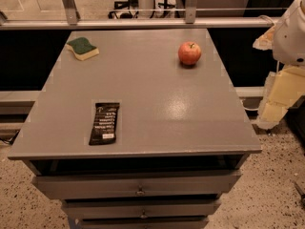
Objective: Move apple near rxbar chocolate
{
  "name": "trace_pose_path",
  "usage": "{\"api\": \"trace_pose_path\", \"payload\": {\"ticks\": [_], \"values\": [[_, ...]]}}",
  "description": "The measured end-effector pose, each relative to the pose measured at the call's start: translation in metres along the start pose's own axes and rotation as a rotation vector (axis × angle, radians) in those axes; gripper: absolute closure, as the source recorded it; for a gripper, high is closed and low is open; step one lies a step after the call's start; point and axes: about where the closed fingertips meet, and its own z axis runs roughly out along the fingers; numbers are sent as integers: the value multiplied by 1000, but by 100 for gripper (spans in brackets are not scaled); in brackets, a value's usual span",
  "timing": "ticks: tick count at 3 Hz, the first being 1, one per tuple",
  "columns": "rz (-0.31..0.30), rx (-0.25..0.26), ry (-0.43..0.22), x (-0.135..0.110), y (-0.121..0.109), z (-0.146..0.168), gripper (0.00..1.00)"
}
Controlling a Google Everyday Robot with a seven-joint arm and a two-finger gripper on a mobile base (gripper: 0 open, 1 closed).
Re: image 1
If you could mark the drawer knob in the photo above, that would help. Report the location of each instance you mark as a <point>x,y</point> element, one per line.
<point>140,192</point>
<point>143,215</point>

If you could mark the grey metal railing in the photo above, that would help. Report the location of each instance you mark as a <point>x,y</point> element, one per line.
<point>91,15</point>

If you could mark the grey drawer cabinet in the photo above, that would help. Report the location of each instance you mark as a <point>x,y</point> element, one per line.
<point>182,133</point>

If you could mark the green and yellow sponge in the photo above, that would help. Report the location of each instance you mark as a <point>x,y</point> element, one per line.
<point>82,49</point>

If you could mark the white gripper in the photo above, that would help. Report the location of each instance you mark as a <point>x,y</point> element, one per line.
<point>290,38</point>

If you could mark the top drawer knob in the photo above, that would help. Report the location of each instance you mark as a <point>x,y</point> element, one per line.
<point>140,192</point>

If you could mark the black rxbar chocolate wrapper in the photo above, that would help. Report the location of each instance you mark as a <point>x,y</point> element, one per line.
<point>103,130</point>

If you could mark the red apple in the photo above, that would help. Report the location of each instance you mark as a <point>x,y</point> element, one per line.
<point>189,53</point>

